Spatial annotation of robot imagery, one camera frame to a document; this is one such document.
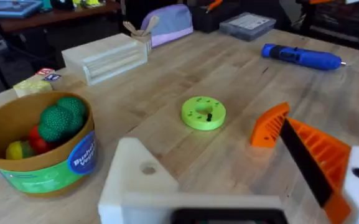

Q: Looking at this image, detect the blue flat tray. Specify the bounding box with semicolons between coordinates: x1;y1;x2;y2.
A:
0;0;44;18

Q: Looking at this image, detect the blue electric screwdriver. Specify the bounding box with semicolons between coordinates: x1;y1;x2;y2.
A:
261;43;347;72

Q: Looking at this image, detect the bare white left gripper left finger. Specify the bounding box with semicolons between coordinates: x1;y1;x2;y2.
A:
98;136;180;224

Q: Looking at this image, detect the green disc with holes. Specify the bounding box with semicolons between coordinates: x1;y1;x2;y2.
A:
180;95;227;131

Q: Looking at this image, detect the white plastic drawer box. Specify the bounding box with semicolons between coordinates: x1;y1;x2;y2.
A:
61;32;149;86

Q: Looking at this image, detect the white cup with wooden cutlery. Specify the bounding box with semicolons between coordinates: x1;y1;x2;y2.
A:
123;15;161;55

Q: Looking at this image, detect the brown side table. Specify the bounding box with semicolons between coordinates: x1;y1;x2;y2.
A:
0;0;121;34

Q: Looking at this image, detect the brown tub of toy vegetables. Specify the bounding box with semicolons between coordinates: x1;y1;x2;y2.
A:
0;91;98;198

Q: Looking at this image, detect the purple and blue zip bag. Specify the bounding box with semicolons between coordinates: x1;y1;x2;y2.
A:
139;3;195;49

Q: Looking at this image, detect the heap of toy blocks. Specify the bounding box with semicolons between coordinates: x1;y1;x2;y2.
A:
12;67;62;98

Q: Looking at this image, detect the grey plastic parts box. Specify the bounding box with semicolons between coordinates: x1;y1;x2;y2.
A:
218;12;277;42

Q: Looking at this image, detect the white orange left gripper right finger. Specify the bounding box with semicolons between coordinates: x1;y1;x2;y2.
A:
279;118;359;224

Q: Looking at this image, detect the black box with orange tool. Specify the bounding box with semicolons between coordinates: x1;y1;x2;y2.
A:
190;0;241;34

